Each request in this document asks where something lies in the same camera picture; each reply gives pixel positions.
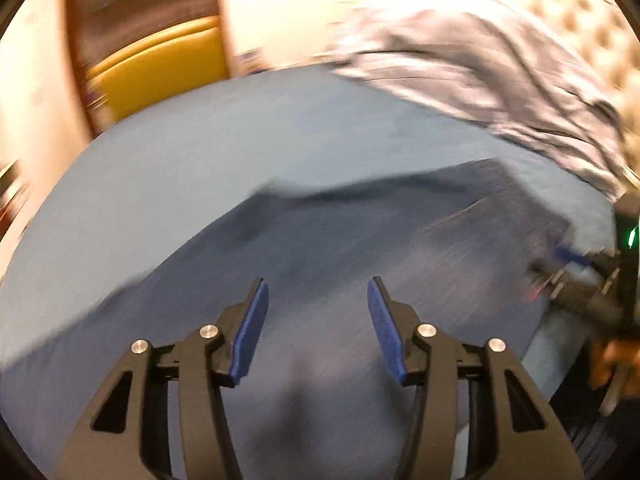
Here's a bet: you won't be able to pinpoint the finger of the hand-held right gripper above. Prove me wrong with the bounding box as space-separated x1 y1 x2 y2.
530 259 623 322
554 243 621 273

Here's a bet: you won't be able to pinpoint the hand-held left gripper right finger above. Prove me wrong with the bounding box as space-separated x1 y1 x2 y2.
366 276 586 480

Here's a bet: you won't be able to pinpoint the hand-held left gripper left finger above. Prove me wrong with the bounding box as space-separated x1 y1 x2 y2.
52 277 271 480

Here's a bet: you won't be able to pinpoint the dark blue denim pants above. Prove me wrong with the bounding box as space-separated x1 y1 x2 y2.
0 157 576 480

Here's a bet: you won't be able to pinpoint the person's right hand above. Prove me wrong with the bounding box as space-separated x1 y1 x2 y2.
590 336 640 390

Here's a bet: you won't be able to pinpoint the bed with blue sheet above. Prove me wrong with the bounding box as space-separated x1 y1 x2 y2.
0 65 621 480

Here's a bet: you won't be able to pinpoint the grey star print quilt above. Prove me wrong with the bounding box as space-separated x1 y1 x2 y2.
325 0 631 201

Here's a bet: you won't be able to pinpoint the cream tufted headboard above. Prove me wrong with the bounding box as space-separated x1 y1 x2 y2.
480 0 640 126

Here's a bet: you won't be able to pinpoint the small picture box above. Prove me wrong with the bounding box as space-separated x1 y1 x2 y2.
239 47 263 73

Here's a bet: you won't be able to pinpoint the yellow upholstered chair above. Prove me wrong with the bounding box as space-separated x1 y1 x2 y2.
85 15 231 123

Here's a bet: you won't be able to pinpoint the yellow cushioned chair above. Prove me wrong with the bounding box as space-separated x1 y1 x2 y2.
65 0 238 136

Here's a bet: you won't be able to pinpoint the patterned lace curtain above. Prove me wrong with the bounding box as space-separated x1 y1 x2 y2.
85 0 221 56

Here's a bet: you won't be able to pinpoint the cream wall cabinet unit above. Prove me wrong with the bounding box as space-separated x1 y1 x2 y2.
0 10 96 271

